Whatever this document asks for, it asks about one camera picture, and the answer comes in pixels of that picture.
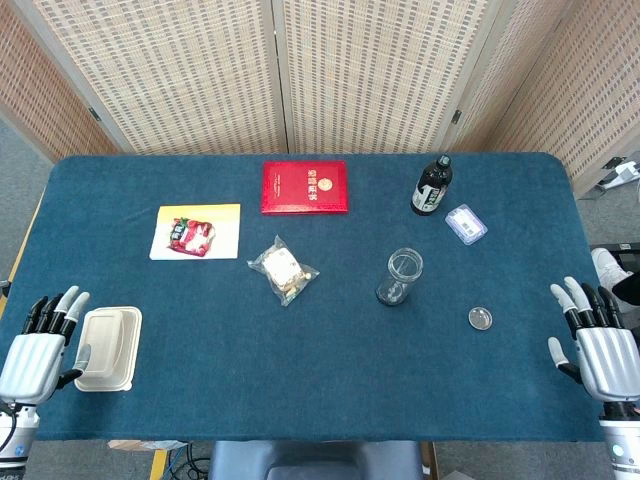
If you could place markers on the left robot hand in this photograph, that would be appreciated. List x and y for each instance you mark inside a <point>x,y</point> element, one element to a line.
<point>30,360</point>

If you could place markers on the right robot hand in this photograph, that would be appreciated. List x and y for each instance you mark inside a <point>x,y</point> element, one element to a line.
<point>607,360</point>

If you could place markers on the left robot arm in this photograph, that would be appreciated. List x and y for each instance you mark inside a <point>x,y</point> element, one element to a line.
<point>15,435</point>

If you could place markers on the beige lidded lunch box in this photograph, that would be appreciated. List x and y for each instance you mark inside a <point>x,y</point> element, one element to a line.
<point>107,347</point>

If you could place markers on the white shoe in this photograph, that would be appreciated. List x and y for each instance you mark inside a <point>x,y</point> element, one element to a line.
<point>607,267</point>

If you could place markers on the black floor stand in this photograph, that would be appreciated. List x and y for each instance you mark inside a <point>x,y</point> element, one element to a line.
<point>620,247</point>

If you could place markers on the brown cardboard piece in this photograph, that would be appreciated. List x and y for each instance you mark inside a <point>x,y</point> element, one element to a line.
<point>145,445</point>

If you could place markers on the white power strip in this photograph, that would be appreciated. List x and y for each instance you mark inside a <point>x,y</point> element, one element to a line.
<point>625,172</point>

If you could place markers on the clear plastic case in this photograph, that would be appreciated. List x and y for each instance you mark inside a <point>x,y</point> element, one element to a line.
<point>466,224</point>

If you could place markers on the clear glass jar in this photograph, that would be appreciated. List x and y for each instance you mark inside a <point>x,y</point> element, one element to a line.
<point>397,280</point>

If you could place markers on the dark brown glass bottle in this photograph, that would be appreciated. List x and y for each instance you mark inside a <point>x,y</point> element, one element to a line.
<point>432,185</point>

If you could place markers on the dark screen hinge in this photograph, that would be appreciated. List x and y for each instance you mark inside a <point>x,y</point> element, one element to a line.
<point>456,116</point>
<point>93,114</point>

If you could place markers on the woven folding screen panel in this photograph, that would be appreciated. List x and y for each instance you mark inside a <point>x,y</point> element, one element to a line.
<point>175,75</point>
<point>500,75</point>
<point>35,90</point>
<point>590,100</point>
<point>375,75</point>

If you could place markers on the clear bag with cake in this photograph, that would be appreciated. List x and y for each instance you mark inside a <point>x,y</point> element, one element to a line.
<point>282,270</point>

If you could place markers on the blue tablecloth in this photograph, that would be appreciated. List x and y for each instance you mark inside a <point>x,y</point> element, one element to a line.
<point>300,360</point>

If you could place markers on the red certificate book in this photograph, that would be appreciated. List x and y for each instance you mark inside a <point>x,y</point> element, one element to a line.
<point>300,187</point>

